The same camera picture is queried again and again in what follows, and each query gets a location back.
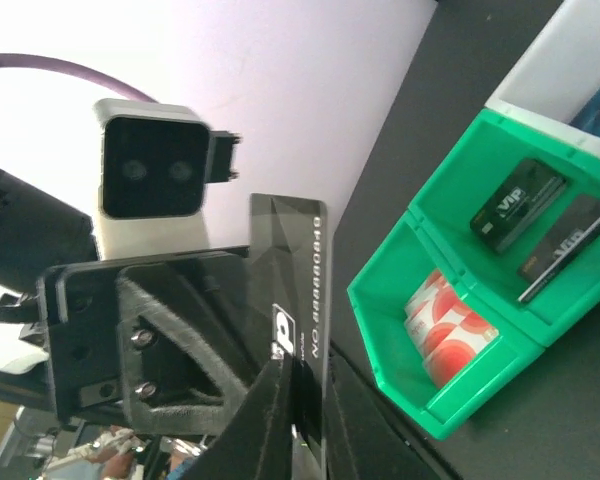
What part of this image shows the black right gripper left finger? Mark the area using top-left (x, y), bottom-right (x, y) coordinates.
top-left (182, 357), bottom-right (294, 480)

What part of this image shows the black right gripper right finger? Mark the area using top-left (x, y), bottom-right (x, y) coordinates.
top-left (324, 350), bottom-right (460, 479)

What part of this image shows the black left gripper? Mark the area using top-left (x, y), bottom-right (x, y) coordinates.
top-left (0, 170), bottom-right (270, 435)

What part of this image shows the white bin with blue cards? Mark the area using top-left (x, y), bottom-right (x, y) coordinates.
top-left (485, 0), bottom-right (600, 159)

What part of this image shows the red white card stack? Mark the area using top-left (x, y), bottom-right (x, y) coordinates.
top-left (404, 269), bottom-right (499, 388)

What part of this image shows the green bin with red cards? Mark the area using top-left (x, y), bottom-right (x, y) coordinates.
top-left (348, 212), bottom-right (543, 439)

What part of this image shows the green bin with black cards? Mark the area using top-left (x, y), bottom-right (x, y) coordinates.
top-left (409, 109), bottom-right (600, 346)

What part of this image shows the black VIP card stack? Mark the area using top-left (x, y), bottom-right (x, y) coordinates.
top-left (469, 158), bottom-right (567, 253)

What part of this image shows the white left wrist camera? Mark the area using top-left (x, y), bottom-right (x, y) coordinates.
top-left (93, 99), bottom-right (241, 260)

